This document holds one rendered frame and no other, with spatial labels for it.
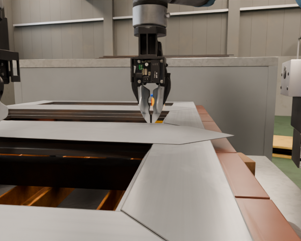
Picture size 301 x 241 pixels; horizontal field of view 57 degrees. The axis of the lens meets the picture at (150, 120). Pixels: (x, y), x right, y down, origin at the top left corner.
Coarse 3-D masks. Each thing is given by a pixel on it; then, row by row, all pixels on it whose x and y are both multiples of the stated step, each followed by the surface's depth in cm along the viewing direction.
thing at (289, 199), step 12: (252, 156) 97; (264, 156) 97; (264, 168) 84; (276, 168) 84; (264, 180) 74; (276, 180) 74; (288, 180) 74; (276, 192) 66; (288, 192) 66; (300, 192) 66; (276, 204) 60; (288, 204) 60; (300, 204) 60; (288, 216) 54; (300, 216) 54; (300, 228) 50
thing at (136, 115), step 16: (16, 112) 96; (32, 112) 96; (48, 112) 95; (64, 112) 95; (80, 112) 94; (96, 112) 94; (112, 112) 93; (128, 112) 92; (0, 144) 50; (16, 144) 49; (32, 144) 49; (48, 144) 48; (64, 144) 48; (80, 144) 48; (96, 144) 47; (112, 144) 47; (128, 144) 47; (144, 144) 47; (144, 160) 38; (128, 192) 27
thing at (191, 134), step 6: (186, 132) 52; (192, 132) 52; (198, 132) 52; (204, 132) 52; (210, 132) 52; (216, 132) 52; (186, 138) 46; (192, 138) 46; (198, 138) 46; (204, 138) 46; (210, 138) 46; (216, 138) 47; (180, 144) 42
